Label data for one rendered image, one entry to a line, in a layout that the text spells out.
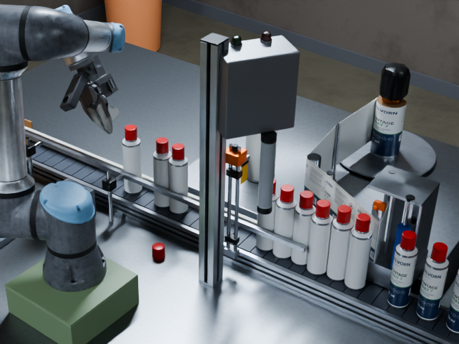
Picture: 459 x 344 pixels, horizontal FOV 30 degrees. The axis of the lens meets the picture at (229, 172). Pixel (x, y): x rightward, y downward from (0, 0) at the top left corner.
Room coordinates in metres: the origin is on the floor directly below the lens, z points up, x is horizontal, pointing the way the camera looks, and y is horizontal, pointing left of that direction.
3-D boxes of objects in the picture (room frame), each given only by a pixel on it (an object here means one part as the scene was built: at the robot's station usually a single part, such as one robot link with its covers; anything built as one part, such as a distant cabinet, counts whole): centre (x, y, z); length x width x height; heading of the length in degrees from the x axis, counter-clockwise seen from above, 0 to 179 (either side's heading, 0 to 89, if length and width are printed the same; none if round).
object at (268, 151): (1.65, -0.09, 1.18); 0.04 x 0.04 x 0.21
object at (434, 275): (1.52, -0.48, 0.98); 0.05 x 0.05 x 0.20
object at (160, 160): (1.94, 0.18, 0.98); 0.05 x 0.05 x 0.20
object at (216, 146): (1.68, 0.04, 1.17); 0.04 x 0.04 x 0.67; 57
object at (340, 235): (1.65, -0.28, 0.98); 0.05 x 0.05 x 0.20
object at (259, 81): (1.69, -0.05, 1.38); 0.17 x 0.10 x 0.19; 112
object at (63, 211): (1.59, 0.37, 1.09); 0.13 x 0.12 x 0.14; 85
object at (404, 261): (1.56, -0.41, 0.98); 0.05 x 0.05 x 0.20
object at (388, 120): (2.24, -0.47, 1.04); 0.09 x 0.09 x 0.29
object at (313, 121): (2.13, -0.35, 0.86); 0.80 x 0.67 x 0.05; 57
